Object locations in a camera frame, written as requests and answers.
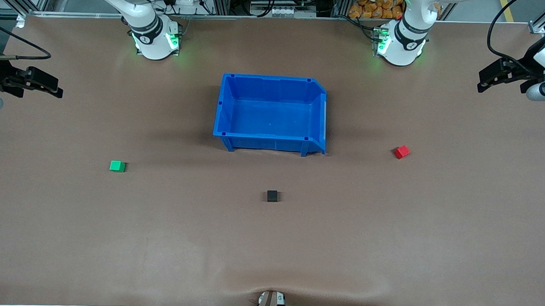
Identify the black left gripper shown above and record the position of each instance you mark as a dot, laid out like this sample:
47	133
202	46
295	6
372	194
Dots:
525	65

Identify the small green cube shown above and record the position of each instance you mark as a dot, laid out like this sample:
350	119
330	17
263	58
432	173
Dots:
117	166

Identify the small red cube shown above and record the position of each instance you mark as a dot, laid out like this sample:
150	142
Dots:
402	152

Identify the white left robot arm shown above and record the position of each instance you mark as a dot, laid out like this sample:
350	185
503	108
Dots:
403	49

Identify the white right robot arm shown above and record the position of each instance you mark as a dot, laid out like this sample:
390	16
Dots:
154	44

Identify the small black cube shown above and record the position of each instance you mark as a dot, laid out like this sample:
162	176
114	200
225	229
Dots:
272	196

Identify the orange snack packets pile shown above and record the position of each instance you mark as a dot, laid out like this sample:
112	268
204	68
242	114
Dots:
368	9

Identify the brown table mat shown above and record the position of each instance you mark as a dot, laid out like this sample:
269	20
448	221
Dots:
114	256

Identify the blue plastic storage bin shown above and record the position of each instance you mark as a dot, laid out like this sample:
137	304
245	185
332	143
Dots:
269	116

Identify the silver table edge rail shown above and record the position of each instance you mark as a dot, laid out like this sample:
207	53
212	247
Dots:
304	18

